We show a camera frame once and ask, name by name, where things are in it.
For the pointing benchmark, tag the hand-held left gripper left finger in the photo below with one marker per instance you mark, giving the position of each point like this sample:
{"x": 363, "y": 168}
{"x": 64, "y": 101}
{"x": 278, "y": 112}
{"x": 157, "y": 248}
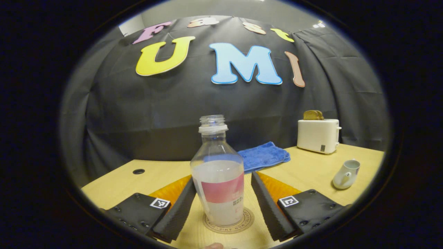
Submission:
{"x": 174, "y": 216}

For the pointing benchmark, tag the round beige coaster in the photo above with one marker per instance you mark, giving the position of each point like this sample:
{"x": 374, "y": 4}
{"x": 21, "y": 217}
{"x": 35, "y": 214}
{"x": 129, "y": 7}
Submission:
{"x": 247, "y": 221}

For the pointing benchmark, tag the white blue-flowered teacup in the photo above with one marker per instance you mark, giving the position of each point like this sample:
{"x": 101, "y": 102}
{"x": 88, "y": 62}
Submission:
{"x": 346, "y": 176}

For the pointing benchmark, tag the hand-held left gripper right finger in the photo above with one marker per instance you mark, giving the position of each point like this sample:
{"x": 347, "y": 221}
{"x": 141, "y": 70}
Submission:
{"x": 270, "y": 211}

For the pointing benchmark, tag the clear plastic water bottle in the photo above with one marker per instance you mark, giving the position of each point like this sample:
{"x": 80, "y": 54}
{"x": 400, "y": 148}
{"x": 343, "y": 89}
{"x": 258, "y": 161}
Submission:
{"x": 218, "y": 180}

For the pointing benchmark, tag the cream white toaster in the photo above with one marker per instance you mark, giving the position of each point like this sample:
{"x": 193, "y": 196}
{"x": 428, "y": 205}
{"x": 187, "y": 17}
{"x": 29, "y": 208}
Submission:
{"x": 316, "y": 136}

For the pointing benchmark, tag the blue folded towel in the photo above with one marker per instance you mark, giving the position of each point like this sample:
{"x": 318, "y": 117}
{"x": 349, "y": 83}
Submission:
{"x": 264, "y": 155}

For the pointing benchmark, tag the brown toast slices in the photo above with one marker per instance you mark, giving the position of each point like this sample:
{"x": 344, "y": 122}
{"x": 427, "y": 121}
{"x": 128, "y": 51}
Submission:
{"x": 313, "y": 115}

